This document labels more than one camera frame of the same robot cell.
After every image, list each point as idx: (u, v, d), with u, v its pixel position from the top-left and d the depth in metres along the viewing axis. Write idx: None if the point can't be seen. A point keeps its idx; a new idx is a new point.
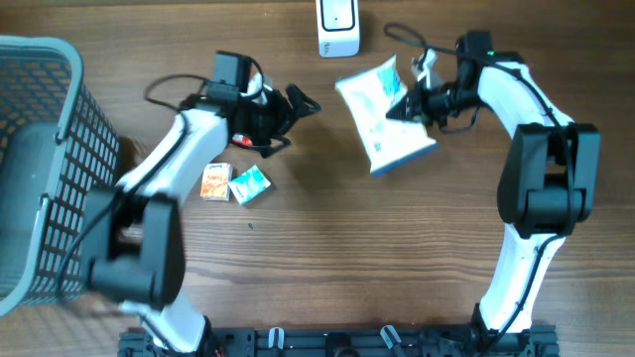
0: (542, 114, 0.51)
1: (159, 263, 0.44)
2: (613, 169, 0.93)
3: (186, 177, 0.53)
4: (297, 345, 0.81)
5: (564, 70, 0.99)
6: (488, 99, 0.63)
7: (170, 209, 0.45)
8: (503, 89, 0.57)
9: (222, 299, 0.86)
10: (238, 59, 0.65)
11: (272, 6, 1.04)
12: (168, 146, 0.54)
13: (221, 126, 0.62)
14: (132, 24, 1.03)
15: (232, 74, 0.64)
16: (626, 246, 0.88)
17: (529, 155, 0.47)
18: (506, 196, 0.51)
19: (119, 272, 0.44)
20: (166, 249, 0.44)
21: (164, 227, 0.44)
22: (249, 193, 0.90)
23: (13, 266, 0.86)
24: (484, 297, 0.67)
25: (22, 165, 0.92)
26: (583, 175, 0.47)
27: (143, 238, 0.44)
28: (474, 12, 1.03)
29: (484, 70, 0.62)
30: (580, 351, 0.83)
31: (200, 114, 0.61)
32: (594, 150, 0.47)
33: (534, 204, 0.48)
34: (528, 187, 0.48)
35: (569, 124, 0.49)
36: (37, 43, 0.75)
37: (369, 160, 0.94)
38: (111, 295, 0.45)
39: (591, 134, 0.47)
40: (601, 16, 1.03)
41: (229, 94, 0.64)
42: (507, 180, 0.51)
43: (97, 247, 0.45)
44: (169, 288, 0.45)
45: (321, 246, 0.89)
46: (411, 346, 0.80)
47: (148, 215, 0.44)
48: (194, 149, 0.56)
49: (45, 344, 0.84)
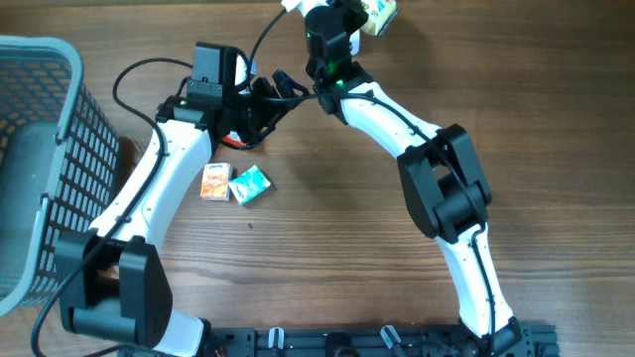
0: (412, 133, 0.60)
1: (140, 309, 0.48)
2: (613, 169, 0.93)
3: (160, 209, 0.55)
4: (297, 345, 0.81)
5: (564, 70, 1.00)
6: (355, 123, 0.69)
7: (145, 262, 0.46)
8: (366, 117, 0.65)
9: (222, 300, 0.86)
10: (220, 52, 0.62)
11: (272, 6, 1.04)
12: (145, 174, 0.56)
13: (203, 140, 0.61)
14: (132, 24, 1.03)
15: (215, 71, 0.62)
16: (627, 246, 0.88)
17: (420, 179, 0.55)
18: (420, 215, 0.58)
19: (105, 317, 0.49)
20: (145, 296, 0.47)
21: (139, 281, 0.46)
22: (249, 193, 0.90)
23: (12, 266, 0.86)
24: (461, 308, 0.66)
25: (23, 165, 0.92)
26: (471, 170, 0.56)
27: (121, 288, 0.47)
28: (474, 12, 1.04)
29: (342, 101, 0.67)
30: (582, 351, 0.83)
31: (179, 126, 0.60)
32: (469, 149, 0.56)
33: (445, 217, 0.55)
34: (435, 205, 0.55)
35: (438, 133, 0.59)
36: (37, 43, 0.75)
37: (369, 160, 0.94)
38: (98, 333, 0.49)
39: (460, 136, 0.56)
40: (599, 17, 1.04)
41: (214, 94, 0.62)
42: (413, 201, 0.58)
43: (76, 297, 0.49)
44: (153, 327, 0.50)
45: (321, 246, 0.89)
46: (411, 346, 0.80)
47: (124, 271, 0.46)
48: (171, 175, 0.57)
49: (44, 344, 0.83)
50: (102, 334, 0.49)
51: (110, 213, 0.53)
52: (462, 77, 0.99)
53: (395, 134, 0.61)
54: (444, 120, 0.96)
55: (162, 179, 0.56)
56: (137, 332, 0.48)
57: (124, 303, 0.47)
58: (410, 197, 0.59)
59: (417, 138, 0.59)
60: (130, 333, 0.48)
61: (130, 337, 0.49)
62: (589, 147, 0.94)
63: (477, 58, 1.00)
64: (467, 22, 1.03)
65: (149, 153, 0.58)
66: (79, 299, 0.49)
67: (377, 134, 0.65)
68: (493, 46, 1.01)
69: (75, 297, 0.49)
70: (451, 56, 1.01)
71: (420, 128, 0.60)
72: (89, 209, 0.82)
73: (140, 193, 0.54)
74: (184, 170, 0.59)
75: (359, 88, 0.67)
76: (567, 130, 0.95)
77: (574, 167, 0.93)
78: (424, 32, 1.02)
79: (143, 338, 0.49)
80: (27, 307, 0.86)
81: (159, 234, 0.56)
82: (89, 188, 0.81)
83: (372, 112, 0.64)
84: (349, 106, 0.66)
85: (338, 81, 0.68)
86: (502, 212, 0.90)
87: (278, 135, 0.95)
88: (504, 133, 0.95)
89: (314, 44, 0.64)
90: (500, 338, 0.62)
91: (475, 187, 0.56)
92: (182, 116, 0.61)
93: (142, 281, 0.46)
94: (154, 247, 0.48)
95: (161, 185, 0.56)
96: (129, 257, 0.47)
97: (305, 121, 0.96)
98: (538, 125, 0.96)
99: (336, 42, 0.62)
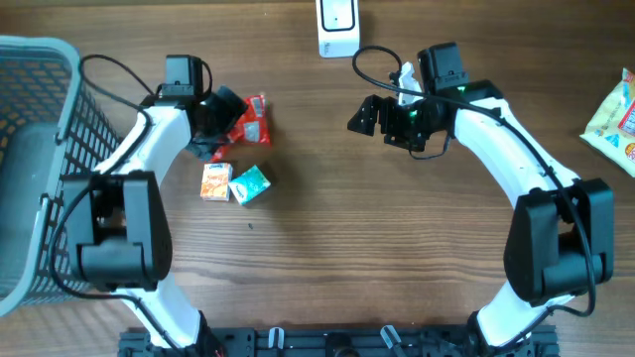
0: (543, 174, 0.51)
1: (146, 233, 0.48)
2: (612, 168, 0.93)
3: (153, 163, 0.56)
4: (297, 345, 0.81)
5: (563, 70, 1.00)
6: (464, 139, 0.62)
7: (148, 184, 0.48)
8: (486, 137, 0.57)
9: (222, 300, 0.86)
10: (188, 59, 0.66)
11: (272, 6, 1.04)
12: (132, 139, 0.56)
13: (183, 117, 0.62)
14: (132, 25, 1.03)
15: (187, 74, 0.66)
16: (626, 246, 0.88)
17: (543, 243, 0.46)
18: (516, 273, 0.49)
19: (110, 254, 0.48)
20: (151, 218, 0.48)
21: (145, 200, 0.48)
22: (249, 193, 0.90)
23: (12, 266, 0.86)
24: (482, 310, 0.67)
25: (23, 165, 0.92)
26: (601, 239, 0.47)
27: (128, 214, 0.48)
28: (474, 11, 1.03)
29: (458, 112, 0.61)
30: (580, 351, 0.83)
31: (161, 109, 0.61)
32: (608, 209, 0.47)
33: (554, 284, 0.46)
34: (543, 266, 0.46)
35: (572, 186, 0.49)
36: (36, 43, 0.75)
37: (369, 160, 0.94)
38: (103, 275, 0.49)
39: (598, 191, 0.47)
40: (599, 15, 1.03)
41: (186, 91, 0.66)
42: (516, 259, 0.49)
43: (82, 229, 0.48)
44: (160, 258, 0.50)
45: (321, 247, 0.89)
46: (411, 345, 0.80)
47: (129, 195, 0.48)
48: (159, 139, 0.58)
49: (44, 344, 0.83)
50: (109, 273, 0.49)
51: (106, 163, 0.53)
52: None
53: (522, 170, 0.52)
54: None
55: (151, 141, 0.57)
56: (145, 259, 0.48)
57: (132, 229, 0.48)
58: (517, 260, 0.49)
59: (546, 178, 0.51)
60: (137, 262, 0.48)
61: (137, 267, 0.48)
62: (589, 148, 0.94)
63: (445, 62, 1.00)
64: (468, 23, 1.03)
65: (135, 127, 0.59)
66: (85, 232, 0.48)
67: (497, 164, 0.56)
68: (493, 46, 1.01)
69: (82, 230, 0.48)
70: None
71: (507, 121, 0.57)
72: None
73: (135, 144, 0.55)
74: (170, 138, 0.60)
75: (484, 102, 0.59)
76: (567, 130, 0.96)
77: (575, 167, 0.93)
78: (425, 31, 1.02)
79: (150, 267, 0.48)
80: (28, 307, 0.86)
81: None
82: None
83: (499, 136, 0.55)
84: (465, 118, 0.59)
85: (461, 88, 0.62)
86: (502, 212, 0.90)
87: (277, 135, 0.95)
88: None
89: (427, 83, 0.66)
90: (506, 352, 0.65)
91: (598, 259, 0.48)
92: (160, 105, 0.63)
93: (148, 200, 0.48)
94: (152, 173, 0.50)
95: (152, 145, 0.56)
96: (131, 181, 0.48)
97: (305, 121, 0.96)
98: (538, 125, 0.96)
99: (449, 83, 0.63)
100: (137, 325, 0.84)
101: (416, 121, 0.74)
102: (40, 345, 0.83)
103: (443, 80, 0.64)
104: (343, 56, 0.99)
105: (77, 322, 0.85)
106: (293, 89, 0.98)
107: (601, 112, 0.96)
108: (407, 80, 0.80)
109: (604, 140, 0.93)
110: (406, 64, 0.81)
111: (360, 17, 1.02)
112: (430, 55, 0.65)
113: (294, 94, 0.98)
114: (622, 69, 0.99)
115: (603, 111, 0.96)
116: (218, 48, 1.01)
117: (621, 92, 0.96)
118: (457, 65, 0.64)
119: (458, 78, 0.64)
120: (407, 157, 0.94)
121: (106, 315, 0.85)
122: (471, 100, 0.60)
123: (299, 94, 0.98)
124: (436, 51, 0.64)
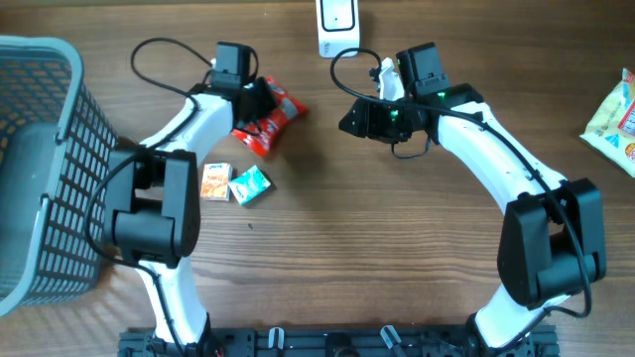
0: (529, 178, 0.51)
1: (179, 213, 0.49)
2: (612, 168, 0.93)
3: (194, 147, 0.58)
4: (297, 345, 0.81)
5: (563, 70, 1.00)
6: (449, 146, 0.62)
7: (188, 166, 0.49)
8: (469, 143, 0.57)
9: (222, 300, 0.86)
10: (237, 49, 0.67)
11: (272, 6, 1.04)
12: (179, 123, 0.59)
13: (227, 108, 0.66)
14: (132, 24, 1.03)
15: (233, 63, 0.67)
16: (626, 246, 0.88)
17: (535, 249, 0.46)
18: (512, 279, 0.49)
19: (140, 224, 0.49)
20: (186, 199, 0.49)
21: (184, 178, 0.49)
22: (249, 193, 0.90)
23: (12, 266, 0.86)
24: (480, 311, 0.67)
25: (23, 165, 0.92)
26: (593, 239, 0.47)
27: (165, 191, 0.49)
28: (474, 11, 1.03)
29: (440, 118, 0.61)
30: (581, 351, 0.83)
31: (208, 98, 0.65)
32: (597, 209, 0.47)
33: (548, 287, 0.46)
34: (537, 271, 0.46)
35: (562, 186, 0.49)
36: (37, 43, 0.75)
37: (369, 161, 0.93)
38: (133, 243, 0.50)
39: (585, 191, 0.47)
40: (599, 16, 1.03)
41: (233, 81, 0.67)
42: (511, 264, 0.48)
43: (122, 196, 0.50)
44: (188, 235, 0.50)
45: (321, 246, 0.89)
46: (411, 346, 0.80)
47: (170, 171, 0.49)
48: (201, 124, 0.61)
49: (44, 344, 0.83)
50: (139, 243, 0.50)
51: (154, 138, 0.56)
52: (462, 77, 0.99)
53: (508, 175, 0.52)
54: None
55: (195, 125, 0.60)
56: (173, 235, 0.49)
57: (165, 204, 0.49)
58: (511, 265, 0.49)
59: (533, 183, 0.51)
60: (166, 235, 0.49)
61: (166, 240, 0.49)
62: (590, 148, 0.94)
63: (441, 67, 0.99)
64: (468, 23, 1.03)
65: (183, 111, 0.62)
66: (124, 197, 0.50)
67: (483, 169, 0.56)
68: (493, 46, 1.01)
69: (120, 198, 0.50)
70: (451, 55, 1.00)
71: (490, 125, 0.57)
72: None
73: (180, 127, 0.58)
74: (209, 128, 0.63)
75: (465, 107, 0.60)
76: (567, 131, 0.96)
77: (575, 167, 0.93)
78: (425, 31, 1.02)
79: (179, 242, 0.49)
80: (28, 307, 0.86)
81: None
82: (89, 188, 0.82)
83: (480, 140, 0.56)
84: (447, 126, 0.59)
85: (440, 94, 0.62)
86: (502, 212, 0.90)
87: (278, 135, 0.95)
88: None
89: (407, 87, 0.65)
90: (506, 352, 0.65)
91: (591, 258, 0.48)
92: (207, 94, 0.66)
93: (186, 180, 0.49)
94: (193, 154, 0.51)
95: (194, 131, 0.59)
96: (173, 161, 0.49)
97: (304, 121, 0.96)
98: (538, 125, 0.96)
99: (430, 89, 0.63)
100: (137, 326, 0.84)
101: (397, 121, 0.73)
102: (39, 346, 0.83)
103: (423, 84, 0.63)
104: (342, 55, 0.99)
105: (77, 322, 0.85)
106: (293, 89, 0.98)
107: (601, 112, 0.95)
108: (387, 78, 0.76)
109: (604, 140, 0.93)
110: (385, 59, 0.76)
111: (360, 17, 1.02)
112: (409, 57, 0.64)
113: (294, 94, 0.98)
114: (622, 69, 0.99)
115: (603, 112, 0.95)
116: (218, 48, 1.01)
117: (620, 92, 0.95)
118: (437, 68, 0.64)
119: (439, 81, 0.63)
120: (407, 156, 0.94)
121: (106, 315, 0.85)
122: (452, 106, 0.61)
123: (299, 94, 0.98)
124: (415, 54, 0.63)
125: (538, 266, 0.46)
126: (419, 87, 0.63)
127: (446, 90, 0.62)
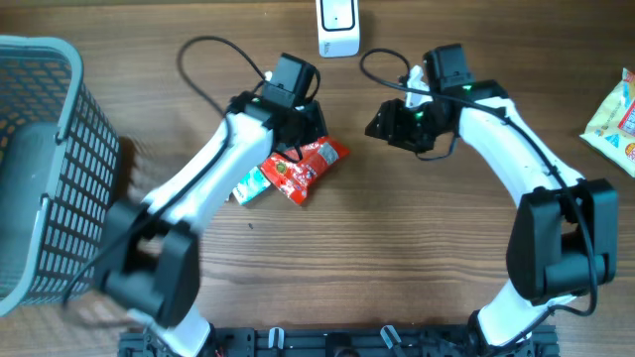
0: (547, 173, 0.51)
1: (168, 294, 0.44)
2: (612, 168, 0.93)
3: (210, 200, 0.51)
4: (297, 345, 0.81)
5: (564, 70, 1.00)
6: (468, 139, 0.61)
7: (187, 246, 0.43)
8: (490, 136, 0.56)
9: (222, 300, 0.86)
10: (302, 65, 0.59)
11: (272, 6, 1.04)
12: (203, 164, 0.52)
13: (266, 141, 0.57)
14: (132, 24, 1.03)
15: (292, 80, 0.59)
16: (626, 246, 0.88)
17: (545, 243, 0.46)
18: (520, 272, 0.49)
19: (127, 290, 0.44)
20: (177, 282, 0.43)
21: (178, 260, 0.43)
22: (249, 193, 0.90)
23: (12, 266, 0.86)
24: (484, 306, 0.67)
25: (23, 165, 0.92)
26: (605, 239, 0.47)
27: (157, 266, 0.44)
28: (474, 11, 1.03)
29: (462, 110, 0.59)
30: (580, 351, 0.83)
31: (245, 122, 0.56)
32: (612, 210, 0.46)
33: (556, 284, 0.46)
34: (545, 265, 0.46)
35: (579, 182, 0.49)
36: (37, 43, 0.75)
37: (369, 161, 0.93)
38: (118, 304, 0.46)
39: (604, 191, 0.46)
40: (600, 15, 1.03)
41: (285, 100, 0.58)
42: (520, 257, 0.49)
43: (113, 260, 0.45)
44: (177, 311, 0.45)
45: (321, 246, 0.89)
46: (411, 345, 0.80)
47: (166, 250, 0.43)
48: (227, 171, 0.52)
49: (44, 344, 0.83)
50: (126, 305, 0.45)
51: (166, 187, 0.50)
52: None
53: (527, 169, 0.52)
54: None
55: (220, 170, 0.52)
56: (160, 311, 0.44)
57: (155, 280, 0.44)
58: (521, 259, 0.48)
59: (550, 178, 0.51)
60: (149, 310, 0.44)
61: (150, 313, 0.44)
62: (589, 148, 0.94)
63: None
64: (468, 22, 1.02)
65: (212, 141, 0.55)
66: (117, 260, 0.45)
67: (501, 163, 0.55)
68: (493, 46, 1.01)
69: (110, 261, 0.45)
70: None
71: (513, 120, 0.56)
72: (89, 208, 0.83)
73: (196, 178, 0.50)
74: (240, 165, 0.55)
75: (490, 101, 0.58)
76: (567, 131, 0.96)
77: (575, 167, 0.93)
78: (426, 31, 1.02)
79: (164, 318, 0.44)
80: (27, 307, 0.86)
81: (207, 218, 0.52)
82: (89, 188, 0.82)
83: (502, 133, 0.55)
84: (471, 117, 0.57)
85: (464, 87, 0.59)
86: (502, 212, 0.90)
87: None
88: None
89: (430, 81, 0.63)
90: (506, 352, 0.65)
91: (602, 259, 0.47)
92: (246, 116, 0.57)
93: (181, 262, 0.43)
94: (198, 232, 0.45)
95: (221, 173, 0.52)
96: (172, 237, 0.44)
97: None
98: (538, 125, 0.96)
99: (453, 82, 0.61)
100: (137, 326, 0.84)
101: (422, 124, 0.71)
102: (39, 346, 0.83)
103: (447, 81, 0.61)
104: (343, 55, 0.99)
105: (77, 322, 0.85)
106: None
107: (601, 112, 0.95)
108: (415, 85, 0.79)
109: (604, 140, 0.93)
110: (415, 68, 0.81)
111: (360, 17, 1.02)
112: (435, 57, 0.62)
113: None
114: (623, 69, 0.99)
115: (603, 111, 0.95)
116: (218, 48, 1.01)
117: (621, 92, 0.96)
118: (462, 67, 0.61)
119: (464, 79, 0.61)
120: (407, 156, 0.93)
121: (106, 315, 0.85)
122: (476, 100, 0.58)
123: None
124: (442, 53, 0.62)
125: (546, 260, 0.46)
126: (442, 81, 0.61)
127: (471, 84, 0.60)
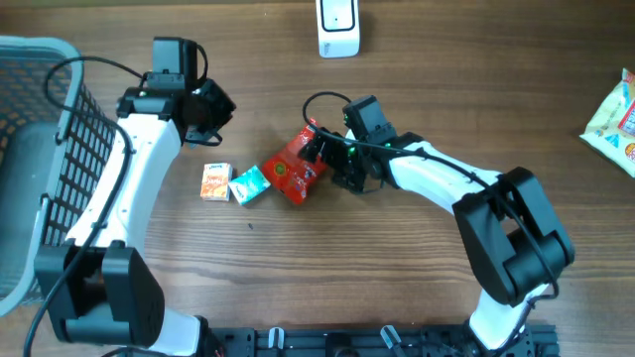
0: (468, 180, 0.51)
1: (130, 312, 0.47)
2: (612, 168, 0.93)
3: (136, 209, 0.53)
4: (297, 345, 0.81)
5: (563, 70, 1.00)
6: (408, 185, 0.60)
7: (127, 264, 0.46)
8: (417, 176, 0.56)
9: (222, 300, 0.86)
10: (180, 44, 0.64)
11: (272, 6, 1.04)
12: (112, 178, 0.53)
13: (169, 131, 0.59)
14: (132, 25, 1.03)
15: (176, 61, 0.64)
16: (626, 246, 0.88)
17: (497, 242, 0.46)
18: (486, 277, 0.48)
19: (97, 321, 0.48)
20: (134, 300, 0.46)
21: (123, 285, 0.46)
22: (249, 193, 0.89)
23: (12, 266, 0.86)
24: (473, 314, 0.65)
25: (23, 165, 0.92)
26: (547, 221, 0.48)
27: (107, 296, 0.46)
28: (474, 11, 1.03)
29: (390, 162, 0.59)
30: (581, 351, 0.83)
31: (144, 118, 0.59)
32: (539, 193, 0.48)
33: (521, 279, 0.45)
34: (504, 262, 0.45)
35: (498, 179, 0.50)
36: (37, 43, 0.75)
37: None
38: (92, 339, 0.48)
39: (525, 180, 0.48)
40: (599, 16, 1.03)
41: (176, 81, 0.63)
42: (481, 263, 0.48)
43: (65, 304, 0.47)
44: (146, 325, 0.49)
45: (321, 246, 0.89)
46: (411, 346, 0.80)
47: (107, 276, 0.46)
48: (140, 172, 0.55)
49: (44, 344, 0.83)
50: (100, 337, 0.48)
51: (85, 220, 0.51)
52: (462, 77, 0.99)
53: (450, 185, 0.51)
54: (444, 120, 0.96)
55: (133, 177, 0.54)
56: (132, 331, 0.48)
57: (113, 307, 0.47)
58: (484, 268, 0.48)
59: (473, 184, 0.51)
60: (123, 330, 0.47)
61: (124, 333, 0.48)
62: (590, 148, 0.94)
63: (440, 67, 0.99)
64: (467, 23, 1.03)
65: (115, 153, 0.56)
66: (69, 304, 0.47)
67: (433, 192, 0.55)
68: (493, 46, 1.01)
69: (64, 305, 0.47)
70: (451, 55, 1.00)
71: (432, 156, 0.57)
72: None
73: (112, 195, 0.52)
74: (153, 165, 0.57)
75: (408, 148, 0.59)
76: (567, 131, 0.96)
77: (575, 167, 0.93)
78: (425, 31, 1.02)
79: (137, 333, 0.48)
80: (28, 307, 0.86)
81: (140, 235, 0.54)
82: (89, 188, 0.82)
83: (423, 169, 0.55)
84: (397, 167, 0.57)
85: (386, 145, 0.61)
86: None
87: (278, 135, 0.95)
88: (503, 133, 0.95)
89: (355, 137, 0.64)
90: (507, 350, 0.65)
91: (554, 240, 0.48)
92: (142, 108, 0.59)
93: (128, 285, 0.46)
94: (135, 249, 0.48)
95: (136, 178, 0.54)
96: (110, 261, 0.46)
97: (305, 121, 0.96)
98: (538, 125, 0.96)
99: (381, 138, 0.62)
100: None
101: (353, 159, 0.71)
102: (39, 345, 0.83)
103: (372, 137, 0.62)
104: (343, 56, 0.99)
105: None
106: (293, 90, 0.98)
107: (601, 112, 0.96)
108: None
109: (605, 141, 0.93)
110: None
111: (360, 17, 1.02)
112: (352, 112, 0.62)
113: (294, 94, 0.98)
114: (622, 69, 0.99)
115: (603, 112, 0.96)
116: (218, 48, 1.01)
117: (620, 92, 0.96)
118: (381, 119, 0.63)
119: (387, 132, 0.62)
120: None
121: None
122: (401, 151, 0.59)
123: (299, 94, 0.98)
124: (357, 107, 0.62)
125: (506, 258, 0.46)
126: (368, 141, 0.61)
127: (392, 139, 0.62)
